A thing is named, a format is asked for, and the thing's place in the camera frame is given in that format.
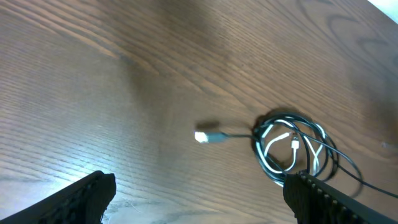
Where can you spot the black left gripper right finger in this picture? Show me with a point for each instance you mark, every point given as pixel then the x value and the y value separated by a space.
pixel 314 202

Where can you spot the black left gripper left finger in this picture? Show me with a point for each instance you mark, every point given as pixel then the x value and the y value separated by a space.
pixel 83 202

